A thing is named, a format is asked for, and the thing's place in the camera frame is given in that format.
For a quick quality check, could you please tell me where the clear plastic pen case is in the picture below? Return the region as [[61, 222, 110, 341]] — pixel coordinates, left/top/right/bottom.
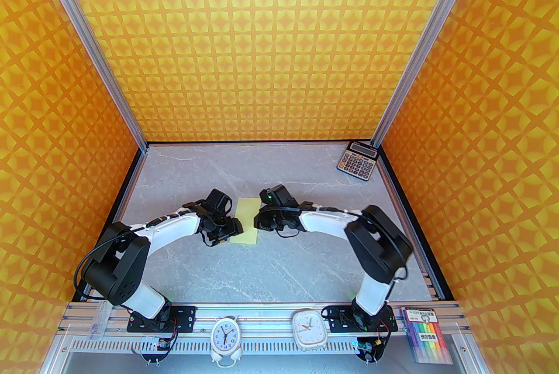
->
[[90, 295, 115, 341]]

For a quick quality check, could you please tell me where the aluminium mounting rail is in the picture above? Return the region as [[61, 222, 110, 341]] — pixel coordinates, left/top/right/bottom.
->
[[57, 300, 470, 336]]

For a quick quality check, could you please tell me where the aluminium frame post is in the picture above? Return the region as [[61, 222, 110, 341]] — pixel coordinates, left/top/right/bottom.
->
[[22, 0, 149, 150], [370, 0, 494, 148]]

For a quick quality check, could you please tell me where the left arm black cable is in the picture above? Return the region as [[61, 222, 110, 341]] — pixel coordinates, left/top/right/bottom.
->
[[74, 232, 134, 301]]

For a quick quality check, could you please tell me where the round white alarm clock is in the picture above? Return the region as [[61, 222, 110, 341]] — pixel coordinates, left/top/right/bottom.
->
[[210, 315, 243, 366]]

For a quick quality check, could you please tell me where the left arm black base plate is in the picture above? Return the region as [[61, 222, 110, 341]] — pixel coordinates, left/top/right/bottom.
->
[[127, 305, 196, 333]]

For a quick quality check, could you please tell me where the gold and black calculator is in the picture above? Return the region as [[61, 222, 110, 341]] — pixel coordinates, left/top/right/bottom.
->
[[336, 141, 377, 181]]

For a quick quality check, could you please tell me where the square white alarm clock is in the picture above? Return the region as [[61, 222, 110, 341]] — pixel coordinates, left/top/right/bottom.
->
[[292, 309, 327, 352]]

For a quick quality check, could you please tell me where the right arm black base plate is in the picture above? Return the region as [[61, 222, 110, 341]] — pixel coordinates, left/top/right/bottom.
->
[[325, 305, 398, 333]]

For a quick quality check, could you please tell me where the pack of coloured highlighters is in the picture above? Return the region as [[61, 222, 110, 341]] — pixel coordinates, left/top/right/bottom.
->
[[401, 306, 454, 364]]

